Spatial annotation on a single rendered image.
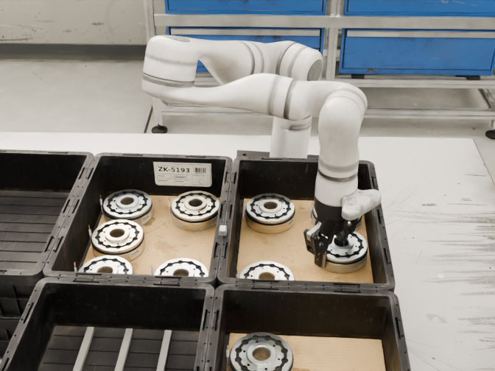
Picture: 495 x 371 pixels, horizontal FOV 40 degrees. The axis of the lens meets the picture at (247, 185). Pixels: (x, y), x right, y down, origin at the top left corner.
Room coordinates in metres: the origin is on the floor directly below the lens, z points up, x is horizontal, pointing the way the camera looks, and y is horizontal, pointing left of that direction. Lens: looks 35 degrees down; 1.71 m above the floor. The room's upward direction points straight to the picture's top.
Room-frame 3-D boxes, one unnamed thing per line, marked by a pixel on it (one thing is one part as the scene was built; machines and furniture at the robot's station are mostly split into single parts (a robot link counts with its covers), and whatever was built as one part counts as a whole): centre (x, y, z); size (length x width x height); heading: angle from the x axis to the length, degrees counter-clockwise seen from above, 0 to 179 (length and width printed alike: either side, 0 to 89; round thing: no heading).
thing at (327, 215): (1.01, -0.16, 0.95); 0.08 x 0.08 x 0.09
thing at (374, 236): (1.03, -0.11, 0.87); 0.40 x 0.30 x 0.11; 177
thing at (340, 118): (1.00, -0.16, 1.12); 0.09 x 0.07 x 0.15; 162
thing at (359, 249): (1.03, -0.18, 0.86); 0.10 x 0.10 x 0.01
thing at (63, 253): (1.05, 0.19, 0.87); 0.40 x 0.30 x 0.11; 177
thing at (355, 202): (0.99, -0.17, 1.03); 0.11 x 0.09 x 0.06; 42
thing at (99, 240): (1.05, 0.26, 0.86); 0.10 x 0.10 x 0.01
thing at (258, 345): (0.75, -0.02, 0.86); 0.05 x 0.05 x 0.01
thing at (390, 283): (1.03, -0.11, 0.92); 0.40 x 0.30 x 0.02; 177
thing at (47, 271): (1.05, 0.19, 0.92); 0.40 x 0.30 x 0.02; 177
